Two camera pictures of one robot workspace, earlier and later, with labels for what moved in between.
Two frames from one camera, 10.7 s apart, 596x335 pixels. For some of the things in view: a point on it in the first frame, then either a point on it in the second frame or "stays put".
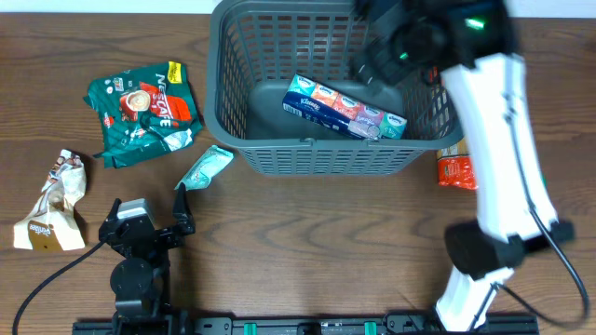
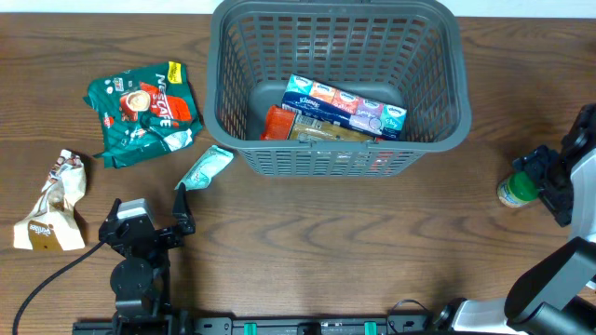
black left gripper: x=184 y=221 stays put
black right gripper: x=372 y=65 -> x=551 y=181
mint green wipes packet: x=197 y=175 stays put
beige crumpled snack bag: x=50 y=223 stays put
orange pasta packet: x=455 y=167 -> x=288 y=123
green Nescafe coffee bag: x=144 y=113 stays put
